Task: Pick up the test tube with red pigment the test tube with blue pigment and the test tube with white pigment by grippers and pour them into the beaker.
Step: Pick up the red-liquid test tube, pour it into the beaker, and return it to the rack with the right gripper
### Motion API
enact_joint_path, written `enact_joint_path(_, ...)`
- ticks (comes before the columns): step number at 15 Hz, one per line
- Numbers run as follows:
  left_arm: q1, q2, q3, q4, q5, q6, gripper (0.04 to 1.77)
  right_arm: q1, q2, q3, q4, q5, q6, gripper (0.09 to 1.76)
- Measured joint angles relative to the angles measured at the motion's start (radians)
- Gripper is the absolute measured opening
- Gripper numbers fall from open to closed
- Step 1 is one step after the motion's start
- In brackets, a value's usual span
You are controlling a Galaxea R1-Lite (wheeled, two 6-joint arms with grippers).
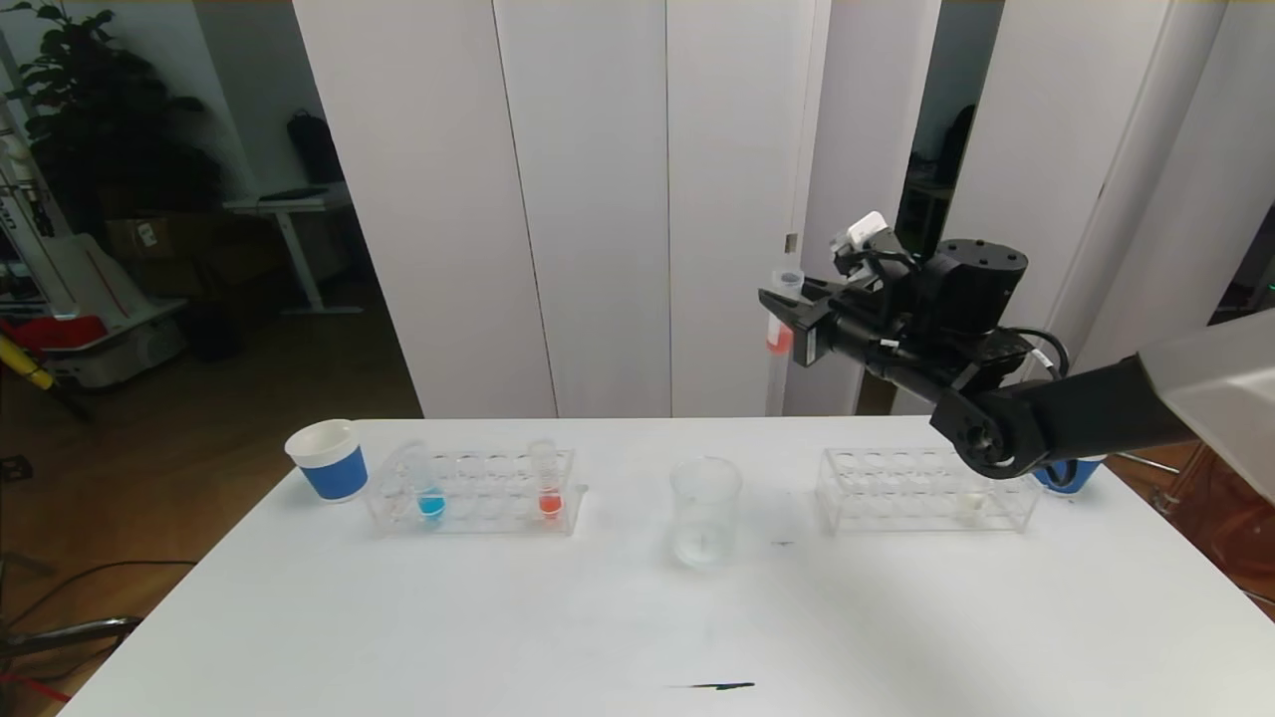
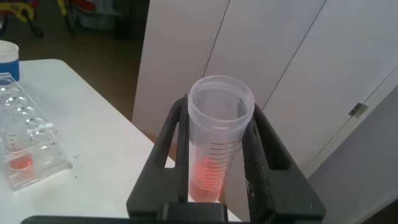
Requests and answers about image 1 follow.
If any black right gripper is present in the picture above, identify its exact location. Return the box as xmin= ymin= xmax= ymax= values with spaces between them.
xmin=758 ymin=273 xmax=896 ymax=368

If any test tube with red pigment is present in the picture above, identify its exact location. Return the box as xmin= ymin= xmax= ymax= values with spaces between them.
xmin=765 ymin=269 xmax=806 ymax=357
xmin=530 ymin=441 xmax=565 ymax=522

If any test tube with blue pigment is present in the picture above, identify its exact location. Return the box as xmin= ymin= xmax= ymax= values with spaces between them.
xmin=401 ymin=443 xmax=448 ymax=521

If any clear acrylic test tube rack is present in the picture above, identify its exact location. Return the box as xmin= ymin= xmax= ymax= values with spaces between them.
xmin=814 ymin=445 xmax=1042 ymax=536
xmin=365 ymin=446 xmax=589 ymax=539

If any clear glass beaker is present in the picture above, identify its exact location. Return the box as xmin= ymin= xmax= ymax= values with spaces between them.
xmin=669 ymin=457 xmax=743 ymax=570

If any test tube pale yellow pigment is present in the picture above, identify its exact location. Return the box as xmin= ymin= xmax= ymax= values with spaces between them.
xmin=954 ymin=476 xmax=997 ymax=525

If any white paper cup blue sleeve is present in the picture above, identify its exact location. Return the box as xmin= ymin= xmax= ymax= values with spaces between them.
xmin=284 ymin=419 xmax=369 ymax=504
xmin=1031 ymin=455 xmax=1107 ymax=496

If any black backpack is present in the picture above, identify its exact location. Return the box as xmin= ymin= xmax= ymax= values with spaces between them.
xmin=287 ymin=113 xmax=346 ymax=188

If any white desk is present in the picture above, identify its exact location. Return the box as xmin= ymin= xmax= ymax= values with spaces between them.
xmin=225 ymin=187 xmax=365 ymax=318

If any brown cardboard box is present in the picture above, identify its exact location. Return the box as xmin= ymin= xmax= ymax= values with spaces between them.
xmin=106 ymin=217 xmax=198 ymax=263

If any white machine base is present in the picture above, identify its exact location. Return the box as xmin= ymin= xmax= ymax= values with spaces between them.
xmin=40 ymin=235 xmax=190 ymax=390

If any dark green potted plant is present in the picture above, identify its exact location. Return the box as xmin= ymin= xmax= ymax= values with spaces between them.
xmin=5 ymin=0 xmax=225 ymax=240

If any yellow tool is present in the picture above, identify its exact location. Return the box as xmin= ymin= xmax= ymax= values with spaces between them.
xmin=0 ymin=332 xmax=58 ymax=392

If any white pole with lettering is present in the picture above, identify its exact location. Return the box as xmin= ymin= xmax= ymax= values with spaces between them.
xmin=0 ymin=95 xmax=76 ymax=320

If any grey metal leg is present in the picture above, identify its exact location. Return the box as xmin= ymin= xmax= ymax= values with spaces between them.
xmin=0 ymin=617 xmax=145 ymax=658

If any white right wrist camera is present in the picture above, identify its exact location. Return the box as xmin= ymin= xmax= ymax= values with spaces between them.
xmin=832 ymin=211 xmax=891 ymax=256

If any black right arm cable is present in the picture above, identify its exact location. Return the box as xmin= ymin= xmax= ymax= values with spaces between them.
xmin=1001 ymin=327 xmax=1073 ymax=383

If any black floor cable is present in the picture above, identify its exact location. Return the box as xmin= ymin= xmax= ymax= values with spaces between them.
xmin=0 ymin=563 xmax=200 ymax=638

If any red floor cable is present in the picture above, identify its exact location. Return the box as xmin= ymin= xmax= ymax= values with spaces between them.
xmin=0 ymin=675 xmax=71 ymax=706

